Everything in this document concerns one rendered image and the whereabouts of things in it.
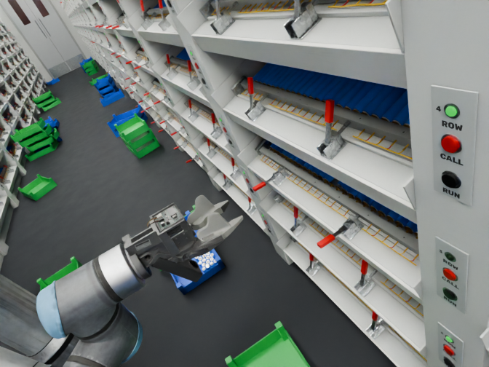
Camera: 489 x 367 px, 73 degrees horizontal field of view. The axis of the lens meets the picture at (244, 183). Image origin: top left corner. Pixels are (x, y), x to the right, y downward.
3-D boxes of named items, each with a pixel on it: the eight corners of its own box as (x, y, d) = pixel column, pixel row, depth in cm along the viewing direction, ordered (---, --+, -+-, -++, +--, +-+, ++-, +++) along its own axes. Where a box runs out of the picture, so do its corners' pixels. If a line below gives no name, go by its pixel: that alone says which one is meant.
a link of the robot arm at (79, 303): (62, 312, 64) (27, 283, 57) (121, 275, 66) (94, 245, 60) (65, 353, 57) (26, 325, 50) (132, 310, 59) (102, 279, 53)
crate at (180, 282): (225, 266, 138) (220, 258, 132) (183, 295, 134) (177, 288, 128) (193, 218, 156) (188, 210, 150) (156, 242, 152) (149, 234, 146)
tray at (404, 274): (428, 310, 54) (413, 287, 49) (255, 175, 103) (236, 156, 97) (509, 222, 55) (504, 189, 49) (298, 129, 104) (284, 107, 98)
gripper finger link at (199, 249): (222, 239, 60) (177, 258, 60) (225, 245, 60) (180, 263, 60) (218, 223, 64) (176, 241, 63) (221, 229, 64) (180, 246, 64)
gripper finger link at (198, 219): (221, 184, 66) (185, 212, 62) (231, 206, 69) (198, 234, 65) (212, 180, 68) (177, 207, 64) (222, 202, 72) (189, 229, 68)
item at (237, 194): (275, 242, 132) (257, 224, 124) (217, 183, 181) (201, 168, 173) (310, 205, 133) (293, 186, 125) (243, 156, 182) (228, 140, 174)
